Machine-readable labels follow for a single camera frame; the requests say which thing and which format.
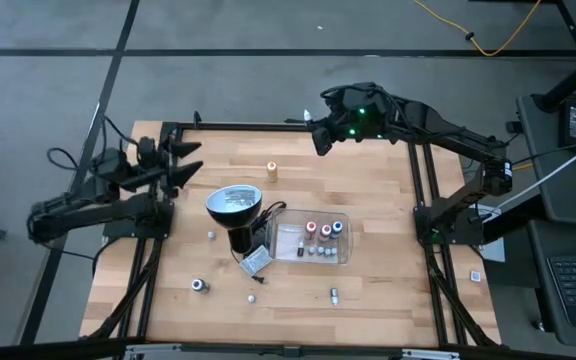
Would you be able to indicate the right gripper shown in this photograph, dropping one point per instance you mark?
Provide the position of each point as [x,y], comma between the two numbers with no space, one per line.
[363,117]

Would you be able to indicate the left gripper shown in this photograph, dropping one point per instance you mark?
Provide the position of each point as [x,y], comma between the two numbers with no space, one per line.
[153,162]

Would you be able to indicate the large blue food coloring bottle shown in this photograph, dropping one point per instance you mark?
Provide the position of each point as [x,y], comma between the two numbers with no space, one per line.
[337,228]

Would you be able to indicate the large red food coloring bottle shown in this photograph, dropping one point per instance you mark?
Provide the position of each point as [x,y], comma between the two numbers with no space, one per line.
[310,229]

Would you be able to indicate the large pink food coloring bottle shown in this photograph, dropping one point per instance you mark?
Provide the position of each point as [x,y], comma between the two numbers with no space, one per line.
[325,231]

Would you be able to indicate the large purple food coloring bottle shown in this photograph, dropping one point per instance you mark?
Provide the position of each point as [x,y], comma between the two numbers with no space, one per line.
[198,285]

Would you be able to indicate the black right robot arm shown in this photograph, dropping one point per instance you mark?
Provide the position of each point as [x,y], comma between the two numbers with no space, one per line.
[448,135]

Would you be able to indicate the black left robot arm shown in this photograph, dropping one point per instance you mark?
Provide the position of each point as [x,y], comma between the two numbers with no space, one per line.
[93,212]

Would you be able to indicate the black gooseneck desk lamp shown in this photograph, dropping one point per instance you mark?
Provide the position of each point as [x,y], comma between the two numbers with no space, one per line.
[233,205]

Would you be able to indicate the clear plastic container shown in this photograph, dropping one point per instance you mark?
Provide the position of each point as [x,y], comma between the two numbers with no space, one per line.
[288,240]

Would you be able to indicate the black power plug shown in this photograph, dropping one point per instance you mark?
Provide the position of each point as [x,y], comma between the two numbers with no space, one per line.
[513,126]

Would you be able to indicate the small white square tag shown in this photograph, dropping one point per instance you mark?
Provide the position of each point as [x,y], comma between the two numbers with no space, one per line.
[475,276]

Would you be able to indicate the black crossbeam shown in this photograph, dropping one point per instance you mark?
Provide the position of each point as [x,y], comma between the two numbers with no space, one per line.
[43,351]

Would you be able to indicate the dark grey side desk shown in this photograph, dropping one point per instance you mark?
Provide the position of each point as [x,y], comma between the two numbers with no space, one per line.
[558,200]

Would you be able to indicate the white rod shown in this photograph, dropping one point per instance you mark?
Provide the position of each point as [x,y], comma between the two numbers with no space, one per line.
[568,164]

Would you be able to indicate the black stand leg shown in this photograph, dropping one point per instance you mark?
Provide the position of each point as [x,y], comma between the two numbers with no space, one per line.
[573,80]

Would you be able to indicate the black aluminium table frame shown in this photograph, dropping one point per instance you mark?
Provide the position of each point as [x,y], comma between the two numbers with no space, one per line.
[248,128]

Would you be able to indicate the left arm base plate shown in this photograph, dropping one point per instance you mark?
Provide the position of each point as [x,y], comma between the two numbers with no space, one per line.
[138,229]

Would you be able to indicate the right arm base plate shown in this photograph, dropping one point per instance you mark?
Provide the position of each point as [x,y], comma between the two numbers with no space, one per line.
[455,234]

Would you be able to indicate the silver metal bracket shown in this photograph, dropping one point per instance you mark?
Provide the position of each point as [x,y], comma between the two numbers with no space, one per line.
[430,354]
[150,351]

